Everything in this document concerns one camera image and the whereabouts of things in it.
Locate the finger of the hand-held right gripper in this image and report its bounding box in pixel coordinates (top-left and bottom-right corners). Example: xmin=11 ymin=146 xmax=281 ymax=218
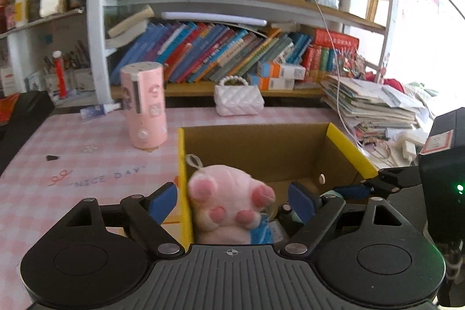
xmin=327 ymin=166 xmax=422 ymax=200

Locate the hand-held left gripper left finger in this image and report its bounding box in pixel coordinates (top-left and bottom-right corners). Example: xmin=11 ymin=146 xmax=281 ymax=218
xmin=63 ymin=182 xmax=184 ymax=257

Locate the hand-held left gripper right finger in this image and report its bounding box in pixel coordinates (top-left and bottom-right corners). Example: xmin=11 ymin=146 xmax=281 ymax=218
xmin=281 ymin=182 xmax=404 ymax=256

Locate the blue crinkled packet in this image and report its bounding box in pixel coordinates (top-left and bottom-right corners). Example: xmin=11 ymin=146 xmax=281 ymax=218
xmin=250 ymin=214 xmax=277 ymax=244

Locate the light pink plush with paws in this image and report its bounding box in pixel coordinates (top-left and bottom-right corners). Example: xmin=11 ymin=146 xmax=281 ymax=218
xmin=185 ymin=154 xmax=277 ymax=244

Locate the yellow cardboard box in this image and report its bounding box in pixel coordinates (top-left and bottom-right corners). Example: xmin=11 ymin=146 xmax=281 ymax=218
xmin=177 ymin=122 xmax=380 ymax=245

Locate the white power adapter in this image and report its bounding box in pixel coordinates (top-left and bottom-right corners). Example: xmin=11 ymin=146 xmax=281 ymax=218
xmin=394 ymin=137 xmax=429 ymax=163

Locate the stack of papers and magazines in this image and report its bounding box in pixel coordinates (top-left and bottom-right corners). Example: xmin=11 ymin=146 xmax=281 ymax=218
xmin=321 ymin=75 xmax=431 ymax=147

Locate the pink checkered tablecloth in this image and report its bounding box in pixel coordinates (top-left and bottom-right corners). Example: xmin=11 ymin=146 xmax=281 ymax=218
xmin=0 ymin=106 xmax=329 ymax=303

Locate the pink cylindrical humidifier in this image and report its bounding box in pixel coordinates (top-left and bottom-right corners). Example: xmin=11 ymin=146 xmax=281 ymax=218
xmin=120 ymin=62 xmax=168 ymax=151

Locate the small spray bottle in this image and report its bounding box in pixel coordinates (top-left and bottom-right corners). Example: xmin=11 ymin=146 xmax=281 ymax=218
xmin=80 ymin=102 xmax=122 ymax=121

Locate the white quilted pearl handbag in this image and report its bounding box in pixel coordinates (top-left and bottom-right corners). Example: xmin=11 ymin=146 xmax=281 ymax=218
xmin=214 ymin=76 xmax=264 ymax=117

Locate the orange and white carton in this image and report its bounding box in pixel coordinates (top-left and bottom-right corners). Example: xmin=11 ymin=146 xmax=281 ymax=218
xmin=249 ymin=76 xmax=295 ymax=91
xmin=258 ymin=61 xmax=306 ymax=80

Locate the patterned pen holder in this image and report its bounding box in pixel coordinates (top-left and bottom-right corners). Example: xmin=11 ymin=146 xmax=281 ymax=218
xmin=69 ymin=67 xmax=96 ymax=94

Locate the red boxed book set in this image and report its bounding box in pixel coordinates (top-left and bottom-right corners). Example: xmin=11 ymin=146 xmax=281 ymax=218
xmin=301 ymin=28 xmax=360 ymax=73

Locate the row of leaning colourful books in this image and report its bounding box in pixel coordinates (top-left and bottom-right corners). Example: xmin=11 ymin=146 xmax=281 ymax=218
xmin=118 ymin=21 xmax=315 ymax=83

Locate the red hanging ornament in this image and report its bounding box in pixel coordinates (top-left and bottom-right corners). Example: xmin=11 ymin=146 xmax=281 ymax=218
xmin=53 ymin=50 xmax=68 ymax=99

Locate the black electronic keyboard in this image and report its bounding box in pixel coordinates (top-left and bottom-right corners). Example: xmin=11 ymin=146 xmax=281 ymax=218
xmin=0 ymin=90 xmax=55 ymax=176

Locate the white and wood bookshelf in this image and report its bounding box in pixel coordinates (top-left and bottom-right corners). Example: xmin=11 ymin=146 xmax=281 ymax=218
xmin=85 ymin=0 xmax=396 ymax=107

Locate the thick beige book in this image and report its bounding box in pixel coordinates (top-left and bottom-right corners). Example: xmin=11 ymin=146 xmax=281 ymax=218
xmin=105 ymin=4 xmax=156 ymax=49

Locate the white square pen holder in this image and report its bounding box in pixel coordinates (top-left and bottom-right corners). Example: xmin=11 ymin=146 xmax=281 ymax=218
xmin=339 ymin=0 xmax=369 ymax=18

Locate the flat white book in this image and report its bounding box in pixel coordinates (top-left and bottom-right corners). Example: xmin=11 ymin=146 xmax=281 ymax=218
xmin=160 ymin=11 xmax=268 ymax=27

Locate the white desk shelf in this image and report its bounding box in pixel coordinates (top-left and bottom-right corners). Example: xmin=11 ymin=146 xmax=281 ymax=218
xmin=0 ymin=7 xmax=95 ymax=103

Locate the white bottle yellow label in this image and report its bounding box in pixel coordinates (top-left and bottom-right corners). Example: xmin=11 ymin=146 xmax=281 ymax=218
xmin=15 ymin=0 xmax=30 ymax=27

